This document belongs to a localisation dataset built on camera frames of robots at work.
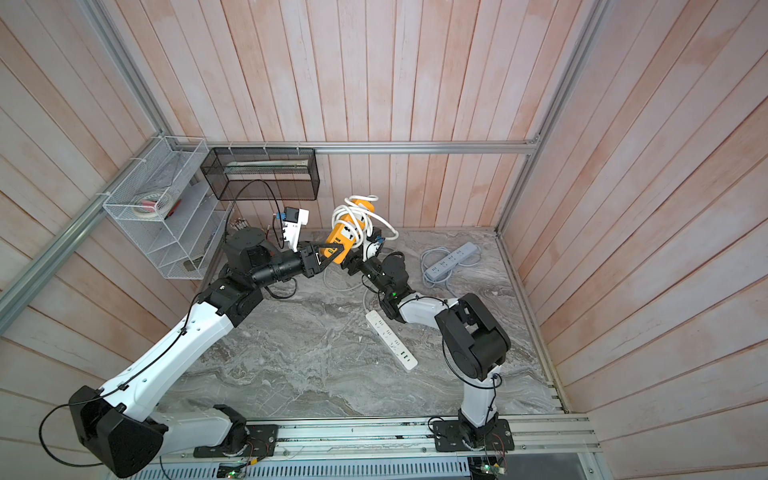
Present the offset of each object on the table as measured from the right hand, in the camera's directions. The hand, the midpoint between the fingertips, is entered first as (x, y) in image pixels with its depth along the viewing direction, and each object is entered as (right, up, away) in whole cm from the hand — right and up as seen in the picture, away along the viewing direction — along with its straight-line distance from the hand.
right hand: (341, 238), depth 81 cm
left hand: (+2, -4, -15) cm, 16 cm away
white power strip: (+18, -34, +4) cm, 38 cm away
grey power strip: (+40, -4, +26) cm, 48 cm away
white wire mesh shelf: (-42, -1, -3) cm, 42 cm away
